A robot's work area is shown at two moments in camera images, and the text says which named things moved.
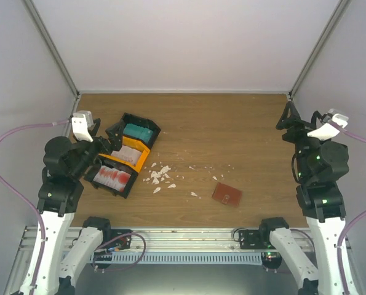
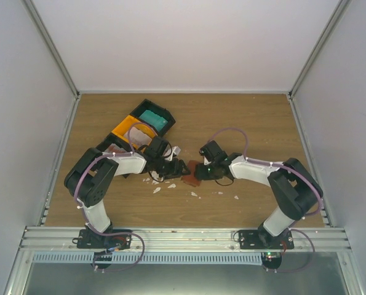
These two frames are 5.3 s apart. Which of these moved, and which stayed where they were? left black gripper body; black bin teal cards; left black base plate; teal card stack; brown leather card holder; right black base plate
Moved: teal card stack; left black gripper body; brown leather card holder; black bin teal cards
Stayed: left black base plate; right black base plate
